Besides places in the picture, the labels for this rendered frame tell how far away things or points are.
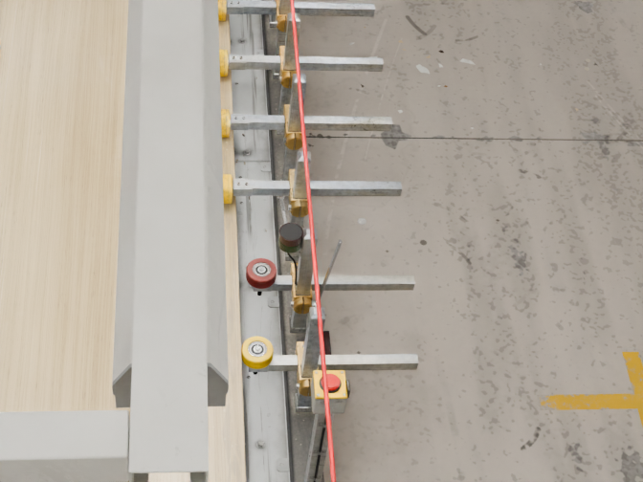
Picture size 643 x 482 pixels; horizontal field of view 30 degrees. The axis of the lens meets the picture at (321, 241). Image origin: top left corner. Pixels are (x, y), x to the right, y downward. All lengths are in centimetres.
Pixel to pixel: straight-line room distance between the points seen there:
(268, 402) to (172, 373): 215
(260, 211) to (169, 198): 241
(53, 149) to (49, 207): 21
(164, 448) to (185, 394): 6
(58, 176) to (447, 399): 153
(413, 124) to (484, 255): 69
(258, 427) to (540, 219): 180
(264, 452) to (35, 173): 99
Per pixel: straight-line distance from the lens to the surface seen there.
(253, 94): 400
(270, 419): 324
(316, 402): 259
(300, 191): 322
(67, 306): 310
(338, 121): 346
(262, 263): 317
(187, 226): 123
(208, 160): 141
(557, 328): 435
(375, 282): 323
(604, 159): 495
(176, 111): 134
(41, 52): 374
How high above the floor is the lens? 341
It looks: 51 degrees down
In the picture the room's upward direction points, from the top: 8 degrees clockwise
